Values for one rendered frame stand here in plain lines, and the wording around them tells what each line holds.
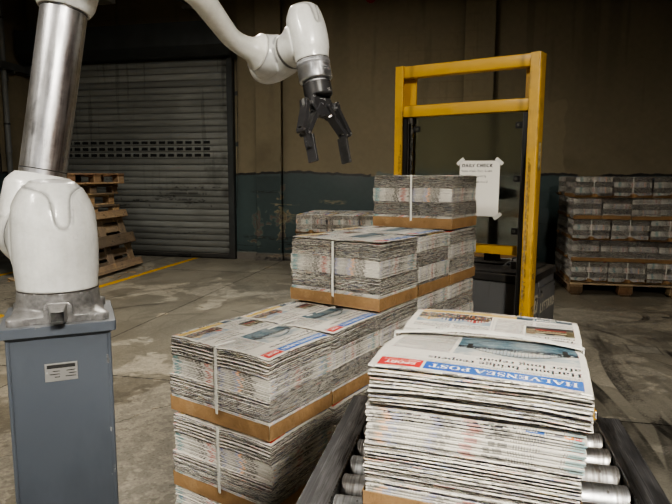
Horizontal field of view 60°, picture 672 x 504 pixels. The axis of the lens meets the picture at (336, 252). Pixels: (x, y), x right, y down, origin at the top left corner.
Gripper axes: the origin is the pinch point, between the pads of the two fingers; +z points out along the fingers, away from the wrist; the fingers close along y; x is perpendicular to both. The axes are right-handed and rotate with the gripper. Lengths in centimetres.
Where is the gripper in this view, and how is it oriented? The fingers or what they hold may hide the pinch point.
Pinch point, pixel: (330, 158)
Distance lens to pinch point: 155.9
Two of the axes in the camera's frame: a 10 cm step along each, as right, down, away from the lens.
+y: 6.3, -1.0, 7.7
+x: -7.6, 1.5, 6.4
